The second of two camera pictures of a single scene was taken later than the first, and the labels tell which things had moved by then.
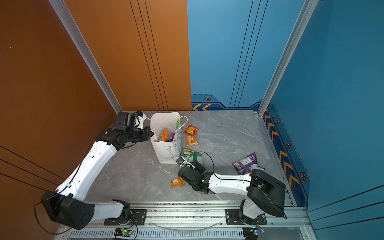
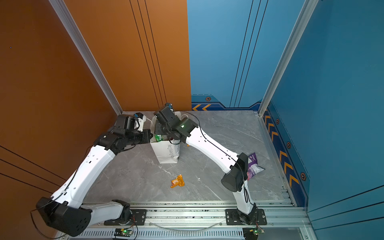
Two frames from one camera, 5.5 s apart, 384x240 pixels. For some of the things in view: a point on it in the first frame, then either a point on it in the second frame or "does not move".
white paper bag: x=166 y=140 does not move
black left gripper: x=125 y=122 does not move
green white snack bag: x=191 y=156 -> x=159 y=137
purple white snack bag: x=245 y=165 does not move
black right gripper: x=201 y=170 -> x=158 y=130
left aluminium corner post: x=70 y=25 does not move
